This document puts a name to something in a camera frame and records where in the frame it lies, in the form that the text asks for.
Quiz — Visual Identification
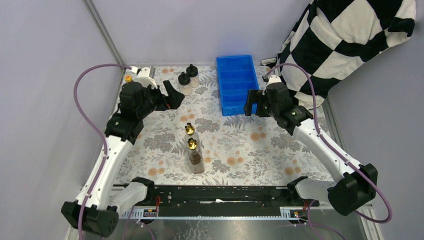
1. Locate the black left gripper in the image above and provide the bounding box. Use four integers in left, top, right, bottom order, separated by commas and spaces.
136, 80, 185, 120

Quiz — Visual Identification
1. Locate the blue plastic divided bin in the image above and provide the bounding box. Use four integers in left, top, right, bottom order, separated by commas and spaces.
216, 55, 259, 116

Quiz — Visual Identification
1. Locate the glass oil bottle gold spout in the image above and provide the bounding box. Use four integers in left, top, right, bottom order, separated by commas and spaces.
187, 138, 205, 174

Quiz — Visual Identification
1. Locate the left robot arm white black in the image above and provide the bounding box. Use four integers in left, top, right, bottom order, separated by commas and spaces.
61, 80, 185, 239

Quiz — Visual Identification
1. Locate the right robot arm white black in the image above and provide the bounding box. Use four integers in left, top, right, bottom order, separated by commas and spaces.
243, 82, 378, 216

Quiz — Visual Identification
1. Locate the black lid spice jar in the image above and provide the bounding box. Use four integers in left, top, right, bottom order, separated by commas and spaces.
178, 72, 193, 96
186, 64, 200, 88

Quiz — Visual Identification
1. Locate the floral table mat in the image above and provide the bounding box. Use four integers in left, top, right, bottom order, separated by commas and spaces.
115, 66, 331, 186

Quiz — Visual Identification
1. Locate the brown sauce bottle yellow cap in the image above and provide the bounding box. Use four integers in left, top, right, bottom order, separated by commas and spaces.
124, 74, 133, 83

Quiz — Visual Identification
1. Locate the black white checkered cloth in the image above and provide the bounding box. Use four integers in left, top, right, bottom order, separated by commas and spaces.
261, 0, 417, 109

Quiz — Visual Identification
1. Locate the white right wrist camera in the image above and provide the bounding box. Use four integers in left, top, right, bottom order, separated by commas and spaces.
262, 74, 282, 85

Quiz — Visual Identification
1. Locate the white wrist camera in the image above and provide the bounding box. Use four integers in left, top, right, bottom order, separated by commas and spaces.
130, 66, 158, 89
262, 74, 282, 85

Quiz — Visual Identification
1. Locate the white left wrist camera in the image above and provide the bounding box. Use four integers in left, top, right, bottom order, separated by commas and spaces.
130, 66, 158, 89

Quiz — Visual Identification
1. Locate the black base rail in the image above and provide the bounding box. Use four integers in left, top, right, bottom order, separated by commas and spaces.
133, 177, 320, 218

